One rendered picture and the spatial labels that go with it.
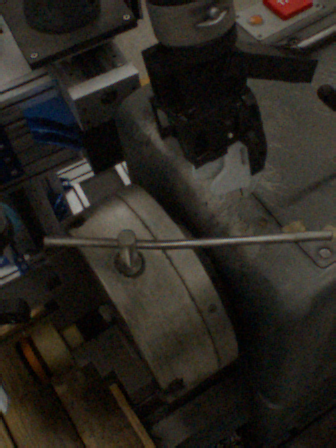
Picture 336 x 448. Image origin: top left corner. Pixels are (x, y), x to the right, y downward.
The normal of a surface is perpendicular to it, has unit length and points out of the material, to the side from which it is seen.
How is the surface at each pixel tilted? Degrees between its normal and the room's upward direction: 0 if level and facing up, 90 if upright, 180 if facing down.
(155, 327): 43
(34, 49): 0
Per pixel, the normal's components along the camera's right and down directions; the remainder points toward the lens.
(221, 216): -0.63, -0.07
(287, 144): -0.11, -0.54
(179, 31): -0.28, 0.72
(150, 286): 0.13, -0.20
